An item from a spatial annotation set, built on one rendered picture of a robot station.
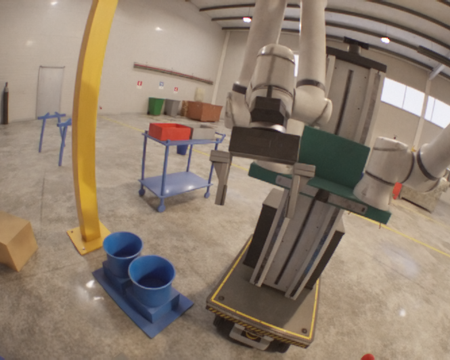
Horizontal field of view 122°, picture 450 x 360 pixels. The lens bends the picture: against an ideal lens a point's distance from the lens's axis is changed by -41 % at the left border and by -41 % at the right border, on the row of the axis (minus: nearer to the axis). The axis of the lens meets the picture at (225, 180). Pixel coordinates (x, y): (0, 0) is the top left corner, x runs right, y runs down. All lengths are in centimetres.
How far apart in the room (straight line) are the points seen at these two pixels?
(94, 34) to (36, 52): 827
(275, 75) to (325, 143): 63
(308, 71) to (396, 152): 49
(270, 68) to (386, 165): 63
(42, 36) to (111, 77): 402
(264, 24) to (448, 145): 77
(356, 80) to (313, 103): 58
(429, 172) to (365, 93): 48
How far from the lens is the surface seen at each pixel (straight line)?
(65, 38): 1022
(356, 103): 111
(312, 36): 71
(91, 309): 168
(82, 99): 167
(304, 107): 57
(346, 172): 103
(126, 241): 170
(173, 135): 242
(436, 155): 90
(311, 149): 101
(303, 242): 127
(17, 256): 205
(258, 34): 83
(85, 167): 180
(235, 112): 81
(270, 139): 39
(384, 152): 91
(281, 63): 45
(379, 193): 92
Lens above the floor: 138
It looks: 21 degrees down
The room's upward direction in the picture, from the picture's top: 12 degrees clockwise
